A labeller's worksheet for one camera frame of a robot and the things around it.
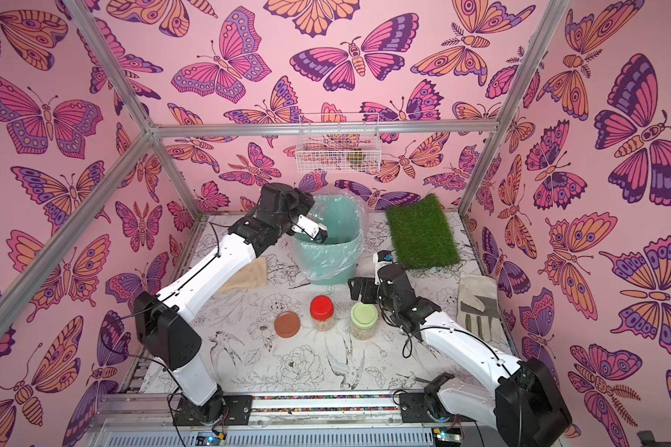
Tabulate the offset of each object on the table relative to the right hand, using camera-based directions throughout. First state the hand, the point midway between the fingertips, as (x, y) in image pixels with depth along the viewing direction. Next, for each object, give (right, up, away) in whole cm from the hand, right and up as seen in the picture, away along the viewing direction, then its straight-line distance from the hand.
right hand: (363, 279), depth 83 cm
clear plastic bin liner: (-5, +27, +6) cm, 28 cm away
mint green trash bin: (-9, +5, 0) cm, 10 cm away
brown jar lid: (-24, -15, +6) cm, 29 cm away
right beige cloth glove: (+39, -11, +9) cm, 41 cm away
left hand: (-18, +25, -2) cm, 31 cm away
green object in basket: (-2, +39, +12) cm, 41 cm away
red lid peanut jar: (-12, -9, -3) cm, 15 cm away
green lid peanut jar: (0, -10, -7) cm, 12 cm away
